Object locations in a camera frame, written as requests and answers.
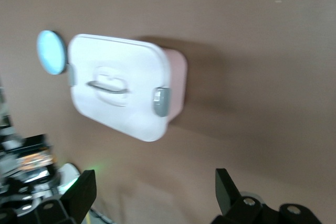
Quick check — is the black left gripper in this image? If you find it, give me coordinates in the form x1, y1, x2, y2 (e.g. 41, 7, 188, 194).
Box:
0, 129, 57, 204

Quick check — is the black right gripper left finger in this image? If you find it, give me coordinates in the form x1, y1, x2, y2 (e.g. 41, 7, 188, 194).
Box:
0, 169, 97, 224

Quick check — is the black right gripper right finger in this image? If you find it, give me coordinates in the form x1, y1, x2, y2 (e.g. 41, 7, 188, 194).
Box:
212, 168, 325, 224

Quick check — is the grey box latch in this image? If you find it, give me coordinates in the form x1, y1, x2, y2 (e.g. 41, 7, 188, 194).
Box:
67, 62, 77, 88
151, 86, 171, 118

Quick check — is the light blue round plate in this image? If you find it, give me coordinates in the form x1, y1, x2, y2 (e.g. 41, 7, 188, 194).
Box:
36, 29, 67, 76

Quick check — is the brown table mat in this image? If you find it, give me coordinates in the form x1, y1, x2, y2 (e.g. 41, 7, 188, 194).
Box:
0, 0, 336, 224

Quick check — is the white lidded storage box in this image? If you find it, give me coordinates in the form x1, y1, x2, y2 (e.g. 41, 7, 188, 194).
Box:
67, 34, 188, 143

